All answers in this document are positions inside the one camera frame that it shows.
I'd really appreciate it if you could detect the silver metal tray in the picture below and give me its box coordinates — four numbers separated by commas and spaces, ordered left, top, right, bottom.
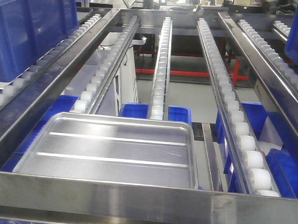
13, 112, 199, 189

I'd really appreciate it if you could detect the centre white roller track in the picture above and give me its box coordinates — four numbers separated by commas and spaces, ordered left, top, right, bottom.
148, 17, 173, 120

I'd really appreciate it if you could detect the white roller track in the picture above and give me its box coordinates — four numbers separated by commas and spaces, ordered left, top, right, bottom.
197, 18, 281, 197
148, 17, 173, 120
0, 14, 101, 110
238, 19, 298, 92
70, 16, 140, 114

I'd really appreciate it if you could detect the blue bin below centre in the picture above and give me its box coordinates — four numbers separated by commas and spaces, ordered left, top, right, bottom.
118, 102, 192, 125

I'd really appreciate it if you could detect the blue bin below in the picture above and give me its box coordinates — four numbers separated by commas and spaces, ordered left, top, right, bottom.
118, 102, 192, 125
215, 101, 298, 198

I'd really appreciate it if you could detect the blue bin below right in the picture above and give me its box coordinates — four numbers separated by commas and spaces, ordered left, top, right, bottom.
215, 101, 298, 198

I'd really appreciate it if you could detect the large blue bin left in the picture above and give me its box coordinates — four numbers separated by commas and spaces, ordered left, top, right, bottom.
0, 0, 79, 82

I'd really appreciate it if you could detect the left white roller track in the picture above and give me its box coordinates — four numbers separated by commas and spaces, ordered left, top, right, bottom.
0, 14, 101, 110

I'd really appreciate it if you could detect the right white roller track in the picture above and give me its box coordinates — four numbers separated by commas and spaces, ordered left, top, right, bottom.
238, 19, 298, 92

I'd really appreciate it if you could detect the red floor frame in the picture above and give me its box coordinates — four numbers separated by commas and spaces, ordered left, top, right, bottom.
134, 54, 249, 87

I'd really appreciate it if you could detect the steel flow rack frame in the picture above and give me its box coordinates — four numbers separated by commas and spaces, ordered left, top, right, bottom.
0, 8, 298, 224

